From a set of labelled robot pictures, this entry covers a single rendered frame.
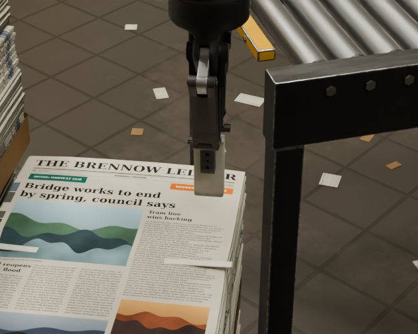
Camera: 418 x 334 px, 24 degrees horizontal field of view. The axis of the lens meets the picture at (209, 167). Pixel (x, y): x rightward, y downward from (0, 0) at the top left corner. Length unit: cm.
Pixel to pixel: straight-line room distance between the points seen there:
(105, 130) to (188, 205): 171
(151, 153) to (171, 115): 21
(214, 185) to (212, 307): 13
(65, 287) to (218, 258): 17
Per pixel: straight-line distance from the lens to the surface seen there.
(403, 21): 167
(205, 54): 87
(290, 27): 162
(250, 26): 157
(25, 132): 124
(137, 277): 105
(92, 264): 107
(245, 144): 277
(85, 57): 324
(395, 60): 154
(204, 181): 99
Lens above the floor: 152
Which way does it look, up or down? 35 degrees down
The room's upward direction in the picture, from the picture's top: straight up
